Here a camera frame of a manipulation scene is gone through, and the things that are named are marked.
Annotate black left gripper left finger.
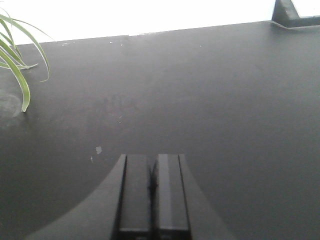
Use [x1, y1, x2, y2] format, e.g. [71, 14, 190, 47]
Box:
[112, 153, 152, 240]

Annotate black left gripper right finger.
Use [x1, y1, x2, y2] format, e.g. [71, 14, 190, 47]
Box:
[153, 154, 191, 240]

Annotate green plant leaves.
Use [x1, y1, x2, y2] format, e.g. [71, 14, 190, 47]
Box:
[0, 11, 51, 113]

